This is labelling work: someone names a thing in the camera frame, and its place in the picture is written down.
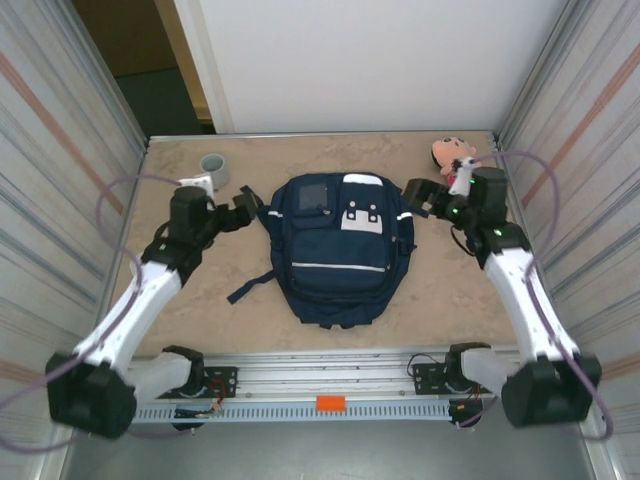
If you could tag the navy blue backpack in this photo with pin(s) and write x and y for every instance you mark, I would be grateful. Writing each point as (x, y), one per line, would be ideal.
(340, 280)

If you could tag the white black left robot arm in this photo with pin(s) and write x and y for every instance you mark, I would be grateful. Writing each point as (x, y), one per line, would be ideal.
(145, 300)

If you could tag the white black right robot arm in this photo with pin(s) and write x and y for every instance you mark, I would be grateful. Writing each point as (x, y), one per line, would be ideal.
(520, 300)

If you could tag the pink plush doll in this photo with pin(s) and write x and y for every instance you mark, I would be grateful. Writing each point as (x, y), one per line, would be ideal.
(445, 152)

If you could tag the grey plastic cup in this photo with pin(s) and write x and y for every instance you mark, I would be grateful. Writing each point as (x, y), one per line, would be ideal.
(220, 167)

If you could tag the orange plastic block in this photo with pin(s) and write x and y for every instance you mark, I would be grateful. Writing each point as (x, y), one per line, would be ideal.
(331, 403)

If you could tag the aluminium mounting rail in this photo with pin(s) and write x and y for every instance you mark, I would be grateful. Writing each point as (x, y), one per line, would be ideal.
(325, 372)

